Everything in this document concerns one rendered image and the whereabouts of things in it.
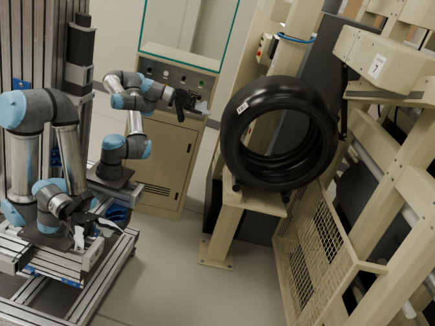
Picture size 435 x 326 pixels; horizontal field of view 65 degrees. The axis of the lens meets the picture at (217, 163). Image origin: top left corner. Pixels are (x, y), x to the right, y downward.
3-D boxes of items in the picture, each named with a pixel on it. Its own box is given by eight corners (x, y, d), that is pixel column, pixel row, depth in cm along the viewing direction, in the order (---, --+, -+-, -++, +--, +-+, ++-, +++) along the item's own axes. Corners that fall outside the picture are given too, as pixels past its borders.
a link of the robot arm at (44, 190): (50, 193, 127) (51, 174, 123) (68, 209, 122) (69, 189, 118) (29, 200, 121) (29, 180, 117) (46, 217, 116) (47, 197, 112)
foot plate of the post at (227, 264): (199, 239, 274) (200, 237, 273) (232, 246, 277) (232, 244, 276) (197, 264, 251) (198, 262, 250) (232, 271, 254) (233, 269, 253)
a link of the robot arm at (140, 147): (122, 162, 193) (116, 76, 207) (147, 162, 200) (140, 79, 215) (127, 155, 183) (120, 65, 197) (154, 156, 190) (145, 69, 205)
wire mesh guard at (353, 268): (271, 238, 251) (308, 157, 217) (273, 239, 251) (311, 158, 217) (293, 360, 172) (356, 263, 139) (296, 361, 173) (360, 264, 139)
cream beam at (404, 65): (330, 52, 182) (342, 23, 174) (373, 65, 185) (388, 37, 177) (374, 87, 129) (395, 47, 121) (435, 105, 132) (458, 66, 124)
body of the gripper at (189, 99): (198, 98, 166) (174, 88, 163) (192, 114, 170) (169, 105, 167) (199, 93, 172) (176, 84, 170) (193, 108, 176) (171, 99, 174)
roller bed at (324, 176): (297, 162, 230) (314, 122, 216) (318, 167, 232) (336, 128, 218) (303, 178, 213) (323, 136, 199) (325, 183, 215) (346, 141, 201)
